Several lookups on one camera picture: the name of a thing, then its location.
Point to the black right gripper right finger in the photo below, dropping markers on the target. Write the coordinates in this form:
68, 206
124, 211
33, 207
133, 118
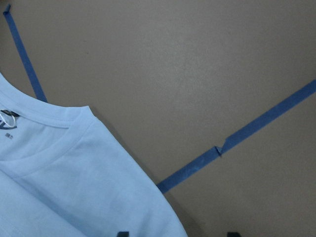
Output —
233, 234

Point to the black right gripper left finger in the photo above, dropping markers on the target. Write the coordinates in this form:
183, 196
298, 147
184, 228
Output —
123, 234

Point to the light blue t-shirt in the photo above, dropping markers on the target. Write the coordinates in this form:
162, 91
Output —
63, 174

